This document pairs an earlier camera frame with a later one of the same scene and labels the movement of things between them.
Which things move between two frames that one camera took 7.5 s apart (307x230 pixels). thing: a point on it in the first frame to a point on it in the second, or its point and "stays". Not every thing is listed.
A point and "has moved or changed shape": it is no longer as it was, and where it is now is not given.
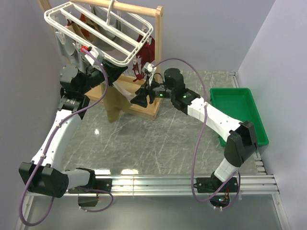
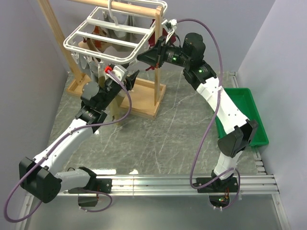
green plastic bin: [239, 104] stays
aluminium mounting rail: [258, 185] stays
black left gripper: [113, 72] to [131, 80]
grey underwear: [99, 32] to [123, 38]
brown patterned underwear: [81, 32] to [94, 44]
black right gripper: [140, 99] to [156, 54]
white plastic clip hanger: [118, 39] has moved or changed shape
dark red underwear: [147, 55] to [151, 39]
